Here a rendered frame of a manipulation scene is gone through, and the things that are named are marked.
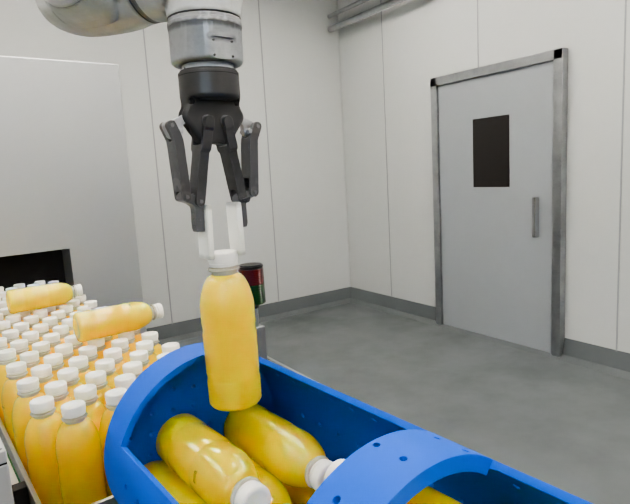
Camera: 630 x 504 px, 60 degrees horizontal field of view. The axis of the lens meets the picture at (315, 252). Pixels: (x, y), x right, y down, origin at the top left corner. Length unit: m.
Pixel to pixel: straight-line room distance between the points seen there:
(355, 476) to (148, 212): 4.68
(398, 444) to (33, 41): 4.74
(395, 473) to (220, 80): 0.47
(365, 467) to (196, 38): 0.50
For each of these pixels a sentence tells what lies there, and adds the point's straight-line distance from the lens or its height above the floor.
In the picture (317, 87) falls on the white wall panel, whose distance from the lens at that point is 5.96.
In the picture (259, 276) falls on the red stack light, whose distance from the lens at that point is 1.34.
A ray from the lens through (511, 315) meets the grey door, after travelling 4.65.
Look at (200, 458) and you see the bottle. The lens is 0.71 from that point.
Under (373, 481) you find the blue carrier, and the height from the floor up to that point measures 1.23.
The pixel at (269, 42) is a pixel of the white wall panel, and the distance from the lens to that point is 5.75.
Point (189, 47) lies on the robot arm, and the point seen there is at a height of 1.63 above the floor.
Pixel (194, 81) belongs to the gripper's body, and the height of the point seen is 1.59.
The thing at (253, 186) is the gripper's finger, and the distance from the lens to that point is 0.73.
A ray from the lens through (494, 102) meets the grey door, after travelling 4.60.
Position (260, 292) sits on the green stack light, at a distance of 1.35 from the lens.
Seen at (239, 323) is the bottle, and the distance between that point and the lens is 0.71.
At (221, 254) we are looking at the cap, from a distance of 0.70.
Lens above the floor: 1.48
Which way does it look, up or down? 8 degrees down
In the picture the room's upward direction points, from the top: 3 degrees counter-clockwise
